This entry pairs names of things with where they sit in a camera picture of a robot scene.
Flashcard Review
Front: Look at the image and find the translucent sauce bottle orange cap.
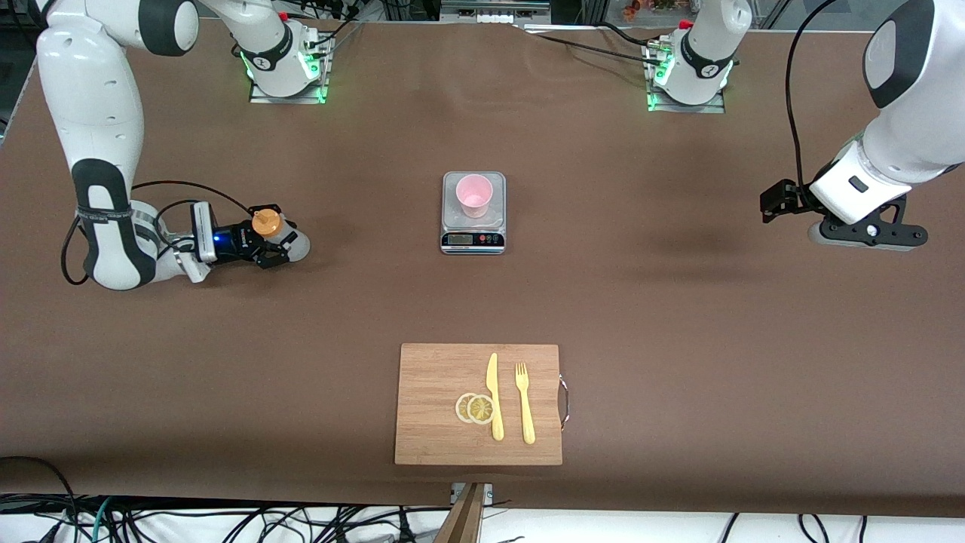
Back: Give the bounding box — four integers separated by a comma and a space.
251, 211, 311, 264

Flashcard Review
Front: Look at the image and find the pink plastic cup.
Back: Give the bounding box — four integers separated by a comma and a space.
455, 173, 495, 219

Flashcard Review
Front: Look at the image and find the brown table cover sheet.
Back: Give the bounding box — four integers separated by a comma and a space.
0, 14, 965, 518

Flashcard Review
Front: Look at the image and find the silver digital kitchen scale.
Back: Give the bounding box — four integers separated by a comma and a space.
440, 171, 507, 256

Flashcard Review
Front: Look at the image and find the yellow plastic knife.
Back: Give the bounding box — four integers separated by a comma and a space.
486, 352, 504, 442

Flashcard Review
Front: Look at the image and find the yellow plastic fork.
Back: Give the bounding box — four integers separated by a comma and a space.
515, 362, 536, 445

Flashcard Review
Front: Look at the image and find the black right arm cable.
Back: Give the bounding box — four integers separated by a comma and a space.
61, 179, 254, 287

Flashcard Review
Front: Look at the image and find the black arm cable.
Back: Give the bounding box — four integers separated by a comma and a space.
61, 179, 254, 287
783, 0, 838, 186

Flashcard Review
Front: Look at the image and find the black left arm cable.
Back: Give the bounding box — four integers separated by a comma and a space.
783, 0, 838, 186

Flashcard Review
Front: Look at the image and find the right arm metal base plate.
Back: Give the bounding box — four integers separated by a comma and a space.
249, 34, 330, 105

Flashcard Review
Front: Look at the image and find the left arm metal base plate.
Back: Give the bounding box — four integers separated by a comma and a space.
647, 45, 726, 114

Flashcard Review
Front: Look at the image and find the wooden cutting board metal handle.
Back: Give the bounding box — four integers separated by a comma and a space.
394, 343, 570, 466

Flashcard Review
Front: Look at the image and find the short black tabletop cable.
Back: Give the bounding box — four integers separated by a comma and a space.
599, 21, 653, 48

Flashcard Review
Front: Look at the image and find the long black tabletop cable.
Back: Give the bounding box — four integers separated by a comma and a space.
528, 32, 657, 66

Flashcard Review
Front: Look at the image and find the black looped floor cable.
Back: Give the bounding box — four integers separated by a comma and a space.
0, 456, 80, 543

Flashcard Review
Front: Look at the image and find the teal floor cable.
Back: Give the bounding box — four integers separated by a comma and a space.
89, 496, 115, 543

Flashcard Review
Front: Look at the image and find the aluminium frame post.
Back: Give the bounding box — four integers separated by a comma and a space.
433, 483, 495, 543

